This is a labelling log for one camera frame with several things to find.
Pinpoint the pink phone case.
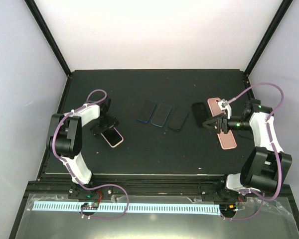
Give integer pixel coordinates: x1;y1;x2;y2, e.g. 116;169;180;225
207;98;226;117

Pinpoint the bare black phone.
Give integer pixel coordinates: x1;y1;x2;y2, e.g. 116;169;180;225
168;108;189;131

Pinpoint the bare blue edged phone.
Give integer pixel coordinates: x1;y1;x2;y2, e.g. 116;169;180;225
136;99;156;123

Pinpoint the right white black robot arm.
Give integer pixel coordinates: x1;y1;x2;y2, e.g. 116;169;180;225
203;98;292;201

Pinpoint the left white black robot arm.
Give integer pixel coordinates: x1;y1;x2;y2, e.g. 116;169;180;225
46;99;124;199

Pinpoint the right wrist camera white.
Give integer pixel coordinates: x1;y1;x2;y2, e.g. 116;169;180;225
217;99;232;119

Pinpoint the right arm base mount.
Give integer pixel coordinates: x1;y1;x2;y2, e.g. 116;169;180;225
200;184;239;202

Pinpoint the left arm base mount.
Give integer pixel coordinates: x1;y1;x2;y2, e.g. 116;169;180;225
68;183;113;201

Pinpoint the black aluminium rail frame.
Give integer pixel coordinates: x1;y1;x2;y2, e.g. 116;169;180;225
27;174;294;197

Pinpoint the white slotted cable duct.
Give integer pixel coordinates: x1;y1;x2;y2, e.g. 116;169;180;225
32;201;221;216

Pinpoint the right black corner post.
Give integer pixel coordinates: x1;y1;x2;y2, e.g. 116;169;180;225
244;0;293;77

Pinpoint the black corner post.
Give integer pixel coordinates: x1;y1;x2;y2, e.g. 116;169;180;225
24;0;72;77
244;0;293;77

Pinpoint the left black corner post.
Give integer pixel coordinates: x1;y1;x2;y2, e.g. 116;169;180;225
24;0;72;77

